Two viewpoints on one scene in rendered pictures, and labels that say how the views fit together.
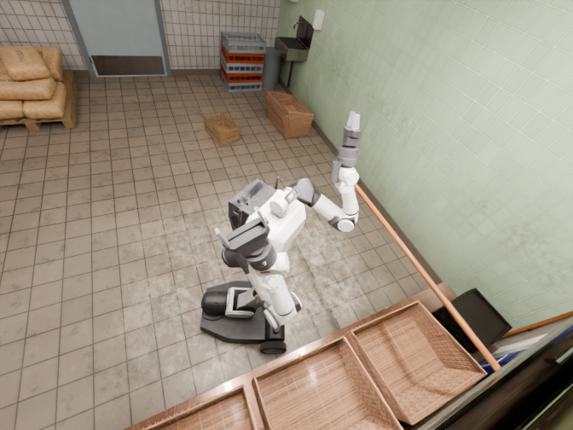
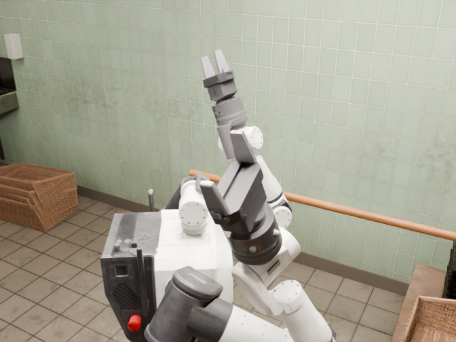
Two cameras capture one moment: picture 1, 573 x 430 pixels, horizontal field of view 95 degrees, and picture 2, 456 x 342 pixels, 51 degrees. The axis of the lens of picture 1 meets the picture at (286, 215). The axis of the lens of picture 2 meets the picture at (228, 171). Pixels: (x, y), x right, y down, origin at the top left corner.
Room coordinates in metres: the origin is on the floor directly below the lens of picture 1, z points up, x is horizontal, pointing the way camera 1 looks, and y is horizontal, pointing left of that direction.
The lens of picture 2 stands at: (-0.20, 0.37, 2.02)
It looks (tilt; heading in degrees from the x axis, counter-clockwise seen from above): 25 degrees down; 335
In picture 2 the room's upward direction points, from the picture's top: straight up
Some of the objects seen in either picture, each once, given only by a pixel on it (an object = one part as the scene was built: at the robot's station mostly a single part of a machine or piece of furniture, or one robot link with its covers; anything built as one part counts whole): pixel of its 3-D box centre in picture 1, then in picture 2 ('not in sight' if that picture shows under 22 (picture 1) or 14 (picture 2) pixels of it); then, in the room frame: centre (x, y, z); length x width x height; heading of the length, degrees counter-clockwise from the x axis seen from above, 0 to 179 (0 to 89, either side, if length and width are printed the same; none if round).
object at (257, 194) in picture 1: (266, 223); (172, 275); (0.75, 0.08, 1.26); 0.34 x 0.30 x 0.36; 158
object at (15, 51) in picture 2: (318, 20); (13, 46); (4.15, 0.27, 1.28); 0.09 x 0.09 x 0.20; 36
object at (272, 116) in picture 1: (286, 119); (30, 200); (3.59, 0.37, 0.14); 0.56 x 0.49 x 0.28; 42
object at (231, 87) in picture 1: (241, 81); not in sight; (4.47, 1.36, 0.08); 0.60 x 0.40 x 0.15; 128
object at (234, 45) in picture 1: (243, 42); not in sight; (4.47, 1.35, 0.68); 0.60 x 0.40 x 0.15; 126
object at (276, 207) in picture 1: (282, 202); (193, 207); (0.72, 0.03, 1.46); 0.10 x 0.07 x 0.09; 158
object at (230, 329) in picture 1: (244, 306); not in sight; (0.72, 0.13, 0.19); 0.64 x 0.52 x 0.33; 103
